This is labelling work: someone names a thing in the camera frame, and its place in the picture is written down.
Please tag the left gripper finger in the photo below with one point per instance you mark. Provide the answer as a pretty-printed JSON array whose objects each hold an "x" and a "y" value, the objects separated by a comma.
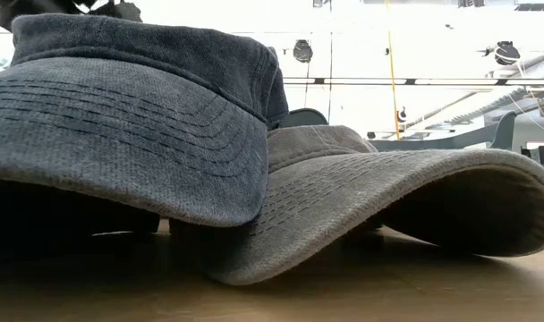
[
  {"x": 39, "y": 6},
  {"x": 120, "y": 9}
]

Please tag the blue washed cotton cap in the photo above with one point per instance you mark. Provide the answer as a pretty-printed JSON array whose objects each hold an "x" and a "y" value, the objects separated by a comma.
[{"x": 120, "y": 134}]

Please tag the grey washed cotton cap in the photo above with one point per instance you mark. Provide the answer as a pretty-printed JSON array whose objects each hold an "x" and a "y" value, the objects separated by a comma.
[{"x": 343, "y": 201}]

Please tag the horizontal ceiling rail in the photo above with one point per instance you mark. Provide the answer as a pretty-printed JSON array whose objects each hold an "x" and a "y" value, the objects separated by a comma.
[{"x": 433, "y": 81}]

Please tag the silver ventilation duct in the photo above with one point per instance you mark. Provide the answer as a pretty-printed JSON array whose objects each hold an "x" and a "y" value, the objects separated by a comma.
[{"x": 491, "y": 107}]

